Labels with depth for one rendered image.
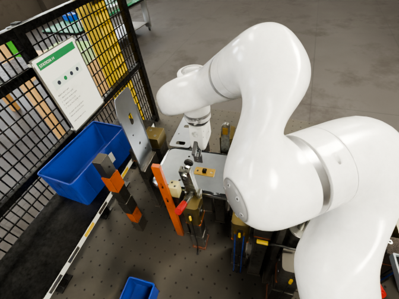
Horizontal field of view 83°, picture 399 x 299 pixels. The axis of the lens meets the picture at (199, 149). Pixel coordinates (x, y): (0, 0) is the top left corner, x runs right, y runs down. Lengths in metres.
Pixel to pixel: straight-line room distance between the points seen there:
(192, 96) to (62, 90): 0.62
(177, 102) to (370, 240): 0.42
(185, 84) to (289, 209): 0.37
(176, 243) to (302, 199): 0.92
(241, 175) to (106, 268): 1.01
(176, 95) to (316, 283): 0.43
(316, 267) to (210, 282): 0.74
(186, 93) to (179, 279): 0.78
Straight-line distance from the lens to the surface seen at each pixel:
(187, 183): 0.72
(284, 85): 0.27
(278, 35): 0.31
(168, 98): 0.56
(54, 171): 1.01
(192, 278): 1.06
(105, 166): 0.82
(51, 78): 1.00
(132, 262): 1.15
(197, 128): 0.70
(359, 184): 0.29
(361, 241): 0.34
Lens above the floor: 1.72
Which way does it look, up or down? 45 degrees down
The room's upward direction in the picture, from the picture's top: 8 degrees counter-clockwise
